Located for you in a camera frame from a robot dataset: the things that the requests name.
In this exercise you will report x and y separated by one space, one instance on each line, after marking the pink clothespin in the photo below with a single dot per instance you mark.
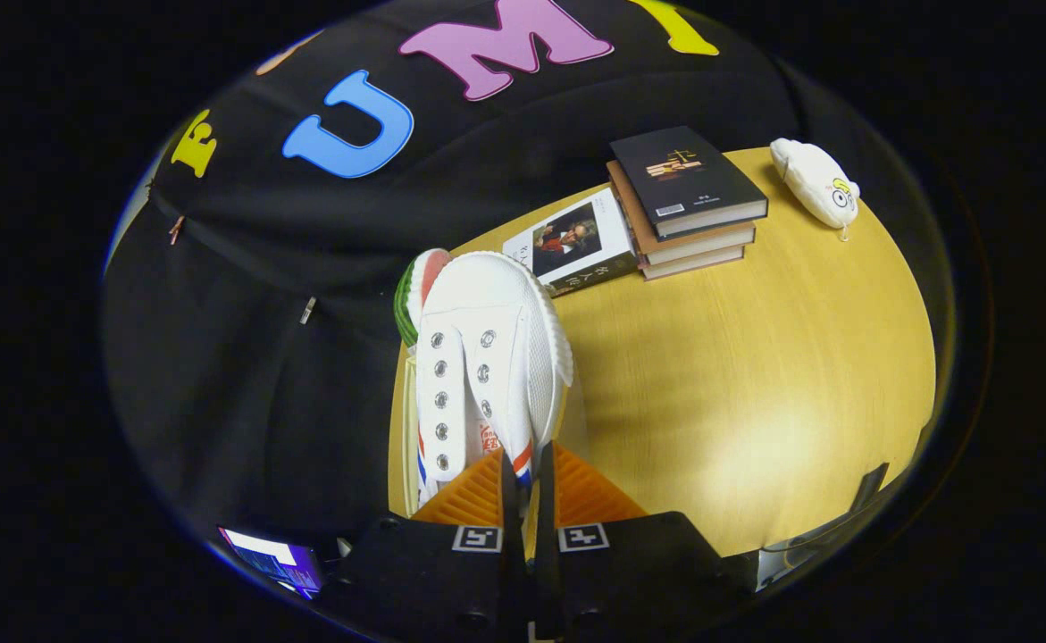
176 230

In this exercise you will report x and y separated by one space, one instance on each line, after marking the white portrait cover book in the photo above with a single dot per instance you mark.
607 223

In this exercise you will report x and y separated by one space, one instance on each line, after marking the beige fabric storage box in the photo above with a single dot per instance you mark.
410 429

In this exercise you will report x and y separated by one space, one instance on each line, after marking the white canvas shoe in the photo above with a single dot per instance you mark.
496 295

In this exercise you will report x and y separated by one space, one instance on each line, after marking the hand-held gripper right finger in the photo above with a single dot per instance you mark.
639 580

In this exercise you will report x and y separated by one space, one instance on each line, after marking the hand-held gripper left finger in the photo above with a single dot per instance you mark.
433 580

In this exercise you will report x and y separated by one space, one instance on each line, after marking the silver metal clip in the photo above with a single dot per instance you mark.
308 310

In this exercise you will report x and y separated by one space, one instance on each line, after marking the white plush face toy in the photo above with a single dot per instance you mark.
813 179

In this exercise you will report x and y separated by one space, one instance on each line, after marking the black cover book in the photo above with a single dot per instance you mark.
692 179

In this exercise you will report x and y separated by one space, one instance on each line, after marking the thick book under stack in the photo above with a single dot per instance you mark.
692 264

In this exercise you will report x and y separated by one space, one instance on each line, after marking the computer monitor screen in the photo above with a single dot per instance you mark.
272 558

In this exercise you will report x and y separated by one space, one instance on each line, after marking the watermelon slice plush toy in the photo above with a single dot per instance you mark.
415 295

